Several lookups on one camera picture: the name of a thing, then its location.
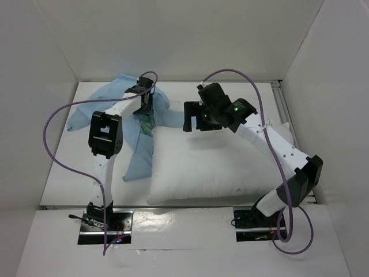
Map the aluminium frame rail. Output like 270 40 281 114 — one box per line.
270 79 318 205

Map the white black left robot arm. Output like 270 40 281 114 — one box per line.
86 77 155 230

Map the light blue pillowcase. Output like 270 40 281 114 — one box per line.
67 74 184 182

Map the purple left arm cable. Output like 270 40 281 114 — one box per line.
42 70 159 257

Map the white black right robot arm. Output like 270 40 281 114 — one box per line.
183 83 323 226

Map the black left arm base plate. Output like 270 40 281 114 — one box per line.
77 209 134 245

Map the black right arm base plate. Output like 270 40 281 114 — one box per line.
231 207 280 242

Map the white pillow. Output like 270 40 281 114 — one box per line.
146 126 282 207

